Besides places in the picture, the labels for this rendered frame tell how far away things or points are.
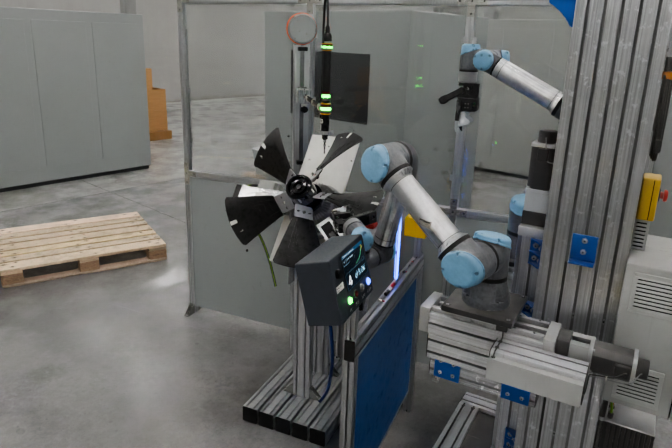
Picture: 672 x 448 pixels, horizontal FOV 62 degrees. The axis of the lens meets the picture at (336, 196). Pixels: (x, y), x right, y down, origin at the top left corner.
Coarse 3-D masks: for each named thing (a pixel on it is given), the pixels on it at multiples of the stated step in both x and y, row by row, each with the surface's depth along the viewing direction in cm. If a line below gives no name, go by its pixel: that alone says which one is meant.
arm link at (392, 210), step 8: (408, 144) 185; (416, 152) 187; (416, 160) 186; (416, 168) 189; (384, 200) 198; (392, 200) 195; (384, 208) 198; (392, 208) 196; (400, 208) 196; (384, 216) 198; (392, 216) 197; (400, 216) 198; (384, 224) 199; (392, 224) 198; (376, 232) 203; (384, 232) 200; (392, 232) 200; (376, 240) 203; (384, 240) 201; (392, 240) 202; (376, 248) 203; (384, 248) 202; (392, 248) 205; (384, 256) 203; (392, 256) 207
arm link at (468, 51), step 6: (462, 48) 227; (468, 48) 225; (474, 48) 224; (480, 48) 226; (462, 54) 227; (468, 54) 225; (474, 54) 224; (462, 60) 228; (468, 60) 226; (462, 66) 228; (468, 66) 226; (474, 66) 227
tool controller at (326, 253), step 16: (336, 240) 173; (352, 240) 170; (320, 256) 159; (336, 256) 158; (352, 256) 167; (304, 272) 156; (320, 272) 154; (336, 272) 155; (352, 272) 165; (368, 272) 176; (304, 288) 158; (320, 288) 156; (336, 288) 155; (352, 288) 164; (368, 288) 175; (304, 304) 159; (320, 304) 157; (336, 304) 155; (352, 304) 163; (320, 320) 158; (336, 320) 156
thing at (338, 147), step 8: (336, 136) 262; (344, 136) 255; (352, 136) 250; (336, 144) 256; (344, 144) 248; (352, 144) 244; (328, 152) 257; (336, 152) 247; (328, 160) 246; (320, 168) 245
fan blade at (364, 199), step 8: (360, 192) 244; (368, 192) 242; (376, 192) 240; (328, 200) 236; (336, 200) 236; (344, 200) 235; (352, 200) 235; (360, 200) 235; (368, 200) 234; (376, 200) 234; (352, 208) 230; (360, 208) 230; (368, 208) 230
